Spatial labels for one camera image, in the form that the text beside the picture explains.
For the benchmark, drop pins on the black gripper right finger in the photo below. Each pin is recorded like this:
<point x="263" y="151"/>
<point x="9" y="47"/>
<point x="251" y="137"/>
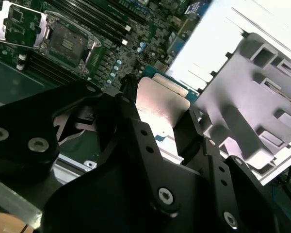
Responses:
<point x="220" y="194"/>

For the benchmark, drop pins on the metal socket cover frame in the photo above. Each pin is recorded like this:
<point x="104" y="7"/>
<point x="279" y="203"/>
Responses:
<point x="3" y="29"/>

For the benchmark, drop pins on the silver CPU green board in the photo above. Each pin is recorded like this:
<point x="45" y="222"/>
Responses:
<point x="160" y="102"/>

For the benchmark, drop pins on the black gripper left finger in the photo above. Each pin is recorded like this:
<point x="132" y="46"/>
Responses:
<point x="19" y="121"/>

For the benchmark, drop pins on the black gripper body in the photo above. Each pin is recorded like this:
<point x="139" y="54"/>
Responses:
<point x="99" y="206"/>

